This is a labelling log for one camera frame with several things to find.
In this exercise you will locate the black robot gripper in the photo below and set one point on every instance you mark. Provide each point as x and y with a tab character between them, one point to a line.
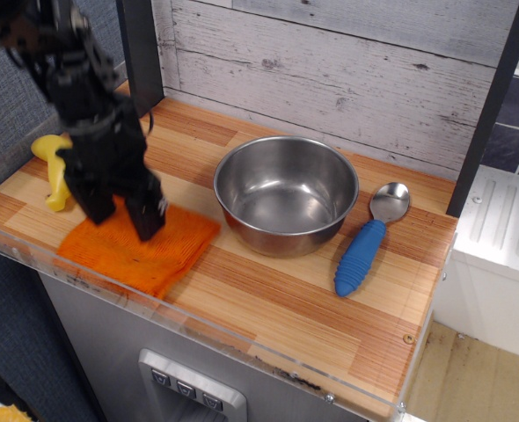
107	159

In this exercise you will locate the orange cloth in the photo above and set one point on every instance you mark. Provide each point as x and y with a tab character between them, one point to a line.
114	249

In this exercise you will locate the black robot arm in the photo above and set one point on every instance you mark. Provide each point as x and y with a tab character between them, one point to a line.
53	41

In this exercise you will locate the silver metal pot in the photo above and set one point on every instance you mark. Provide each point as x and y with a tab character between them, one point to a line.
285	196

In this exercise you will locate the clear acrylic table edge guard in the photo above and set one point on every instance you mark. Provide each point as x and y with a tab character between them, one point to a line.
370	406

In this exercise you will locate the yellow plastic banana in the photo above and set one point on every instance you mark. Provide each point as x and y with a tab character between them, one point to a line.
46	148

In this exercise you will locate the silver toy fridge cabinet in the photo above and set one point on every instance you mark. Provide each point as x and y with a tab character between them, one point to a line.
107	331

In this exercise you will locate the silver dispenser button panel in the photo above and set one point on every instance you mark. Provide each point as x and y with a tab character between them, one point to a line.
179	393

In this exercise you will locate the yellow object bottom left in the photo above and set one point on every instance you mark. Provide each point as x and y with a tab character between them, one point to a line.
13	414

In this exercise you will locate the white ridged appliance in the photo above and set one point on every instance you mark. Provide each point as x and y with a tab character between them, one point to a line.
479	292

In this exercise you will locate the black vertical post left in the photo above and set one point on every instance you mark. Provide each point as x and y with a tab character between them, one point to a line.
139	42

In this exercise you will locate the black vertical post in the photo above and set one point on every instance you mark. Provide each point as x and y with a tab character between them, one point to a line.
139	42
501	81

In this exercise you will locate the blue handled metal spoon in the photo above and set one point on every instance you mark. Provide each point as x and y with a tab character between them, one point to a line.
389	204

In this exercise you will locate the black vertical post right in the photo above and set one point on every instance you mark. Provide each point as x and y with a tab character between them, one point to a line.
501	81

